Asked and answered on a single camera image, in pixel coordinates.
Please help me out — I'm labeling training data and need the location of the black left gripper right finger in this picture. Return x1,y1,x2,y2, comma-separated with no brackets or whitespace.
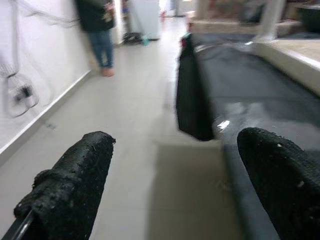
236,127,320,240

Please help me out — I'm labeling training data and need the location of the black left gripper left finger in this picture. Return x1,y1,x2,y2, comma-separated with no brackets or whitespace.
13,130,116,240

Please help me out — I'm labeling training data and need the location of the clear tape cross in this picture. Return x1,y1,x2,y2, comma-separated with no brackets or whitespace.
214,101,266,131

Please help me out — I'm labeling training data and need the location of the black tablecloth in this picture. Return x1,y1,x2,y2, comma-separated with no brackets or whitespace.
174,32,320,240

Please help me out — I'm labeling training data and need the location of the white plastic table top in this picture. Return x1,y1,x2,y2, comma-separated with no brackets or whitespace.
254,37,320,98

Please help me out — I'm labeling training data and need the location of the clear tape strip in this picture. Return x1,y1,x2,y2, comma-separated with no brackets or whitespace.
194,41,253,51

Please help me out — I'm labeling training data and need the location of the person in black apron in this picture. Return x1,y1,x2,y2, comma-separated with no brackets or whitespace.
74,0,118,77

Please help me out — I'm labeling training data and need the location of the white chest freezer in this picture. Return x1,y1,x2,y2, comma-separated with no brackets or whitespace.
129,0,161,41

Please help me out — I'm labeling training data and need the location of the black coiled hose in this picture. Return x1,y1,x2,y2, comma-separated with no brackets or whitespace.
122,32,142,45

